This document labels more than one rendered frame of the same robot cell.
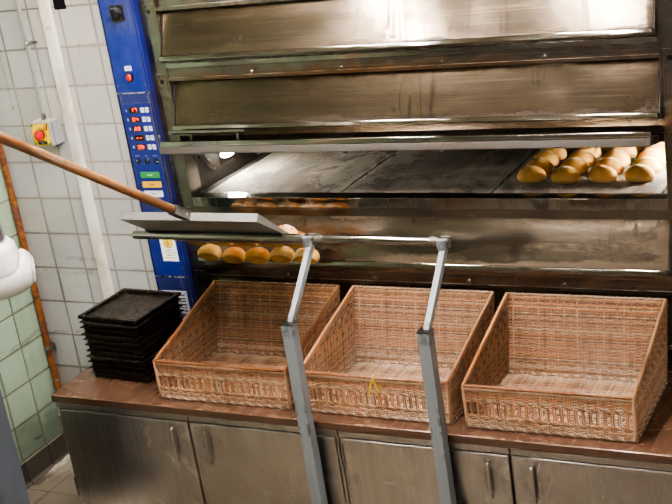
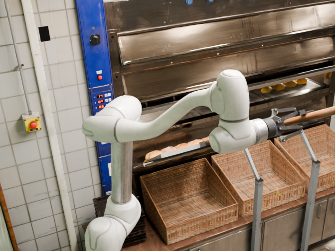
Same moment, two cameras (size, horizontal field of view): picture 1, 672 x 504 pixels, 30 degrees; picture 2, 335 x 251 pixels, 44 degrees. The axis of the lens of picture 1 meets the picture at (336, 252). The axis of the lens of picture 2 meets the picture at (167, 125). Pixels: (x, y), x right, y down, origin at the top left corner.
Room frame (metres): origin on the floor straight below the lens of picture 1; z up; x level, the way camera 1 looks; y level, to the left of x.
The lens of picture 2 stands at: (2.84, 2.33, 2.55)
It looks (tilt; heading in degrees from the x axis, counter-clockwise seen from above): 27 degrees down; 308
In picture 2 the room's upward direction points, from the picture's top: 3 degrees counter-clockwise
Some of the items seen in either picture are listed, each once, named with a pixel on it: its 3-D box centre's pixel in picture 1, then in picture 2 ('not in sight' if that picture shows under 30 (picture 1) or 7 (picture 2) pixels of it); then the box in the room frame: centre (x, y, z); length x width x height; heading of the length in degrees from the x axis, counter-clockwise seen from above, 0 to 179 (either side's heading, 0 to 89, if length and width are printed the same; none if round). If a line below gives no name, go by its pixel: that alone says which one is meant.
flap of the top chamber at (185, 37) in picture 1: (383, 20); (241, 29); (4.17, -0.28, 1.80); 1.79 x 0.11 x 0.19; 60
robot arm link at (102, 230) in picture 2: not in sight; (102, 239); (4.05, 1.33, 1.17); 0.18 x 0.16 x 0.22; 104
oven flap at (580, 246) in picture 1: (413, 240); (237, 128); (4.17, -0.28, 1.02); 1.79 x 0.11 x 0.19; 60
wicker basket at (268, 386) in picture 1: (250, 340); (187, 197); (4.22, 0.36, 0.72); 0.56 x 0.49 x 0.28; 61
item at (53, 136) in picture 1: (46, 132); (32, 122); (4.87, 1.05, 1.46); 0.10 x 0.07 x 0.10; 60
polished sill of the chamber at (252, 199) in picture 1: (411, 200); (236, 110); (4.19, -0.29, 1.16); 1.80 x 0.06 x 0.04; 60
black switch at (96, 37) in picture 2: (112, 7); (95, 36); (4.64, 0.66, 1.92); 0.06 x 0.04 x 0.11; 60
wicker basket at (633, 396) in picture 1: (567, 362); (317, 157); (3.64, -0.68, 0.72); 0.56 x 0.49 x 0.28; 61
